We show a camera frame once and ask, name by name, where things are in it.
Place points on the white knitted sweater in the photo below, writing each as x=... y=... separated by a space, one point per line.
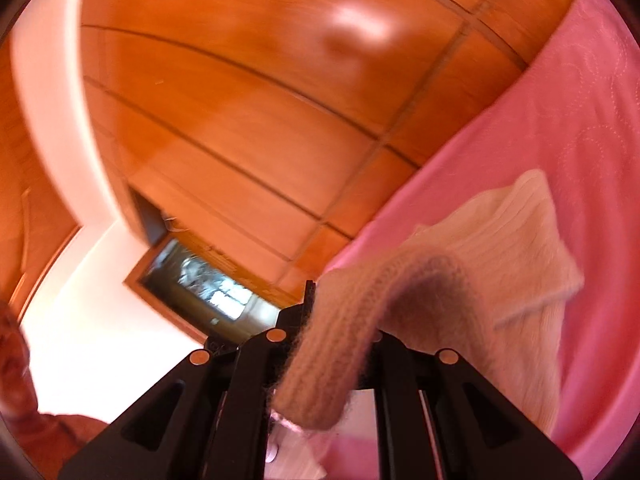
x=475 y=240

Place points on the wooden framed window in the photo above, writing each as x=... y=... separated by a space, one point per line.
x=200 y=285

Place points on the wooden door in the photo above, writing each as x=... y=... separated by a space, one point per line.
x=35 y=200

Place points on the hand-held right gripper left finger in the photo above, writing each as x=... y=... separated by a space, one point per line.
x=292 y=322

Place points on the pink blanket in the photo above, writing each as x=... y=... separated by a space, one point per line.
x=550 y=135

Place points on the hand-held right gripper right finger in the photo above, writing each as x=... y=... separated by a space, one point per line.
x=397 y=362

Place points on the wooden wardrobe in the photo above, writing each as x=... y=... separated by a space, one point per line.
x=250 y=85

